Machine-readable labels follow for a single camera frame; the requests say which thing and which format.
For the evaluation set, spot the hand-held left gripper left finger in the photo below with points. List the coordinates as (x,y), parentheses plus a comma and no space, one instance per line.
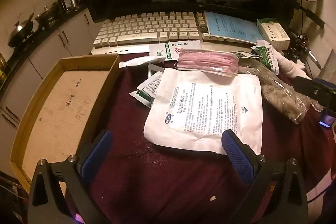
(97,153)

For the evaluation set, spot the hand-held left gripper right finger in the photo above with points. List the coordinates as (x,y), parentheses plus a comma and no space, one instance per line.
(236,158)

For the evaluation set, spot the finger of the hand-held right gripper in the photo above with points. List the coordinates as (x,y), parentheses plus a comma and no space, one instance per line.
(307,88)

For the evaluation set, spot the clear bag brown contents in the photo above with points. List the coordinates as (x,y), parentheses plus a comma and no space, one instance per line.
(281,92)

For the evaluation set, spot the white cloth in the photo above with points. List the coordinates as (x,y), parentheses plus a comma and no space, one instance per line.
(291,66)

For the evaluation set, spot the green and white packet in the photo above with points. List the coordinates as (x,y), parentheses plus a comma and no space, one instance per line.
(267,56)

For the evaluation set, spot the shallow cardboard box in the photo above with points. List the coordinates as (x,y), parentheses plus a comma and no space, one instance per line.
(65,108)

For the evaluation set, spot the large white gauze packet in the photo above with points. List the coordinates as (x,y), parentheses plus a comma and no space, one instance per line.
(204,108)

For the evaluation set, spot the pink zipper pouch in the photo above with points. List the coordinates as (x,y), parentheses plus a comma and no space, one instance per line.
(207,61)

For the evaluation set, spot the white wet wipe packet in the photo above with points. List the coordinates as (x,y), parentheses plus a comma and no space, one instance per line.
(168,52)

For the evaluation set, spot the clear plastic bag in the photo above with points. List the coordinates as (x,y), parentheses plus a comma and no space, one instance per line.
(328,64)

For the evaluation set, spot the white and green medicine box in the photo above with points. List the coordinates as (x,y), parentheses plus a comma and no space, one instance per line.
(274,32)

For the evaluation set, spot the maroon tablecloth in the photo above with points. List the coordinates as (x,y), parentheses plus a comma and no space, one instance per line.
(162,182)

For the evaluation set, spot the small white packet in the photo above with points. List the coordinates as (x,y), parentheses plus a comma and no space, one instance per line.
(155,79)

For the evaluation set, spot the blue notebook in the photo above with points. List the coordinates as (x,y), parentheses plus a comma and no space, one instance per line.
(231,28)

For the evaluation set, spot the white rolled packet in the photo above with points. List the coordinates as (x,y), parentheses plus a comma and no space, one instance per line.
(134,61)

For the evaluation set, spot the beige kitchen cabinets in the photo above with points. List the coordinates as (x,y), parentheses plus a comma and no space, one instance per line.
(52,48)

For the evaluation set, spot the black kitchen counter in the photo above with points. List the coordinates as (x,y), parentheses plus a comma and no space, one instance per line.
(15,56)

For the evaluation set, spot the beige keyboard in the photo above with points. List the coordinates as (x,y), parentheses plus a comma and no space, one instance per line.
(147,29)

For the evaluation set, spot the black wok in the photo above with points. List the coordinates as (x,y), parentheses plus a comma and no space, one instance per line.
(21,29)

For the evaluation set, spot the dark cooking pot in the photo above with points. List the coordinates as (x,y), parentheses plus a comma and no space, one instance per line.
(47,16)

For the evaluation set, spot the steel kettle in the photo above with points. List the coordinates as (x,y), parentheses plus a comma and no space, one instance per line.
(70,3)

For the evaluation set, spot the black tripod mount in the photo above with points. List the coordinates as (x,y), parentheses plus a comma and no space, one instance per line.
(299,45)

